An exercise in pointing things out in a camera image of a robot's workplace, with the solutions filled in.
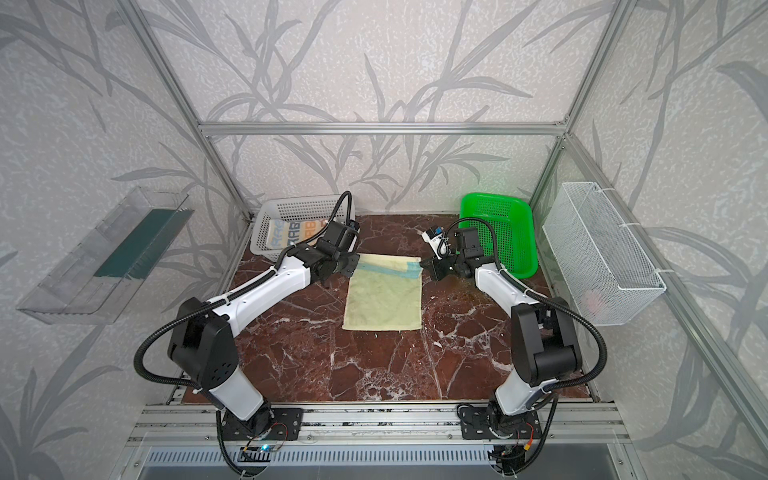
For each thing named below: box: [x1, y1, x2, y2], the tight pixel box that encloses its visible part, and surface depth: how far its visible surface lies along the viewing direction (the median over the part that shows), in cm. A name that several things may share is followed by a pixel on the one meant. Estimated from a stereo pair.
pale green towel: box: [342, 253, 423, 332], surface depth 96 cm
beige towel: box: [266, 219, 329, 249], surface depth 112 cm
